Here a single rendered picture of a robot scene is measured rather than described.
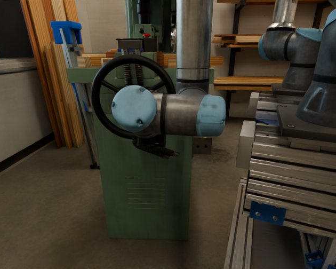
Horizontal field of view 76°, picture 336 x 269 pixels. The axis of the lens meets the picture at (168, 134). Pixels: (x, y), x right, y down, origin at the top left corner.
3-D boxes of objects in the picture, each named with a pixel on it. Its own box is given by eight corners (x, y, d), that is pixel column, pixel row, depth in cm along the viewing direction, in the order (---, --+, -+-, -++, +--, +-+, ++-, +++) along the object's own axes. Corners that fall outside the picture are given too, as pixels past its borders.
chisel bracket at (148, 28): (135, 46, 94) (134, 24, 91) (141, 46, 107) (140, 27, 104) (152, 46, 94) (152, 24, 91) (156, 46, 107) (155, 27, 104)
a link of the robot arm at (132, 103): (157, 130, 34) (104, 127, 35) (164, 138, 45) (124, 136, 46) (160, 82, 35) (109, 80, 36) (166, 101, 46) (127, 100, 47)
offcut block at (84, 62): (92, 66, 92) (90, 56, 91) (85, 68, 89) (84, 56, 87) (85, 66, 93) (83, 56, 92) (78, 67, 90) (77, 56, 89)
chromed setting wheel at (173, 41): (169, 52, 106) (169, 23, 101) (170, 52, 117) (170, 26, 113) (176, 52, 106) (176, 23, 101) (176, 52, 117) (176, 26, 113)
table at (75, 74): (55, 86, 81) (52, 70, 79) (87, 77, 109) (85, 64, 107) (218, 87, 79) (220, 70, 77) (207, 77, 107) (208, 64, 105)
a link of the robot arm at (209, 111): (220, 88, 45) (167, 86, 46) (229, 100, 34) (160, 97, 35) (216, 124, 47) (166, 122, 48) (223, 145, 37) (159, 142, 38)
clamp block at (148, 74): (115, 78, 79) (112, 52, 76) (123, 74, 92) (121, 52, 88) (155, 79, 79) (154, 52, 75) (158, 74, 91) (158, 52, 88)
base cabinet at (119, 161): (106, 238, 119) (90, 113, 94) (128, 180, 173) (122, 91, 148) (189, 240, 118) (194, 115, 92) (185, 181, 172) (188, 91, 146)
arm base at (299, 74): (317, 86, 97) (323, 62, 93) (326, 91, 84) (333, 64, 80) (280, 84, 102) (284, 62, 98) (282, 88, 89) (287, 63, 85)
